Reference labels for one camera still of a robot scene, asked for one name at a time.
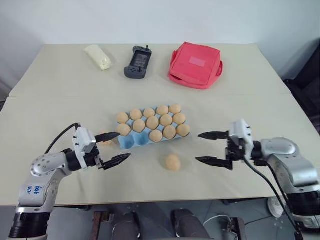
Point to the white powder bag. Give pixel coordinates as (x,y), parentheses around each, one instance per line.
(98,57)

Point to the rusty metal table leg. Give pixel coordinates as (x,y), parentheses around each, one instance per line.
(236,228)
(101,225)

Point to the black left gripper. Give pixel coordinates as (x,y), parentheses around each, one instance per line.
(93,160)

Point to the blue egg carton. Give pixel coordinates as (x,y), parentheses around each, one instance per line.
(131,143)

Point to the red fabric bag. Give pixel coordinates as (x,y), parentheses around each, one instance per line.
(195,65)

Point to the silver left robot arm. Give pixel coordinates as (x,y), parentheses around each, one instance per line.
(37,185)

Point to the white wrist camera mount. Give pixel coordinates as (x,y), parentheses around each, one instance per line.
(82,142)
(241,131)

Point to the dark rounded shape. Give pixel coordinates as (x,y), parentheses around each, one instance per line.
(188,225)
(126,227)

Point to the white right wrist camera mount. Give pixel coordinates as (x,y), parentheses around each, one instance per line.
(241,131)

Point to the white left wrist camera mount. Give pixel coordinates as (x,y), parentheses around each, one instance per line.
(82,142)

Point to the grey handheld game console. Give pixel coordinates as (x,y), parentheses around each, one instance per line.
(137,62)

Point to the tan egg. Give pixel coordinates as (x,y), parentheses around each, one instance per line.
(170,162)
(152,122)
(169,132)
(136,114)
(156,136)
(123,130)
(165,120)
(123,117)
(179,119)
(139,125)
(183,130)
(108,143)
(149,112)
(162,110)
(175,108)

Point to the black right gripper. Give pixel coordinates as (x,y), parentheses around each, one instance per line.
(236,150)

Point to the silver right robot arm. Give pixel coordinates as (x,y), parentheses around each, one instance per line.
(292,170)

